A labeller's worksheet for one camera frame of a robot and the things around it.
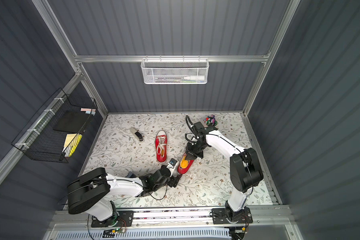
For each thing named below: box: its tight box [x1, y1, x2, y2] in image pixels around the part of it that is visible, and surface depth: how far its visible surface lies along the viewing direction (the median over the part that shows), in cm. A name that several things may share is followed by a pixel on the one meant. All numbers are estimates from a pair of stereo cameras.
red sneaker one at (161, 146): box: [155, 130, 168, 164], surface depth 96 cm
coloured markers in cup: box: [204, 114, 218, 126], surface depth 101 cm
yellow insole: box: [180, 156, 189, 169], surface depth 83 cm
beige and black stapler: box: [129, 127, 144, 142], surface depth 104 cm
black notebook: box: [53, 110, 92, 134], surface depth 78 cm
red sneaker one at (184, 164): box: [177, 153, 194, 175], surface depth 84 cm
